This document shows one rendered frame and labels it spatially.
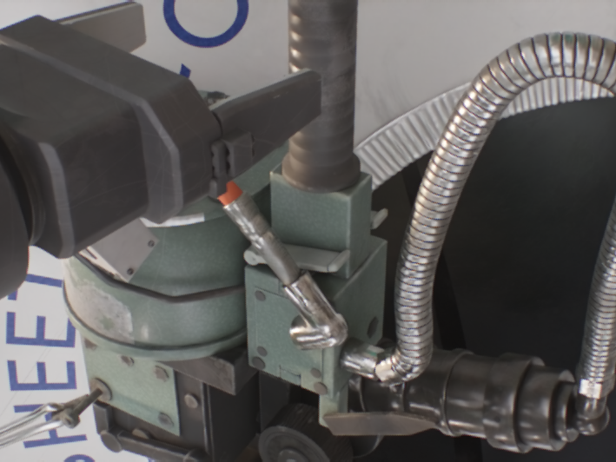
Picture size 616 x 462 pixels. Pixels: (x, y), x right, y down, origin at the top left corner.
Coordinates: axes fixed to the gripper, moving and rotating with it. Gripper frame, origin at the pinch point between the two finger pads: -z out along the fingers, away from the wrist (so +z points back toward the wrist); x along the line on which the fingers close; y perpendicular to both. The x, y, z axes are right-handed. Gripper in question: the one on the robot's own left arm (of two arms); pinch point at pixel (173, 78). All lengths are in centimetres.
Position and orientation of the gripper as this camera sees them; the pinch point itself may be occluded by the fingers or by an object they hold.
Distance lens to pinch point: 45.6
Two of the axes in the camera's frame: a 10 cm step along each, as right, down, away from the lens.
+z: -6.5, 4.5, -6.2
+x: -7.6, -3.8, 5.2
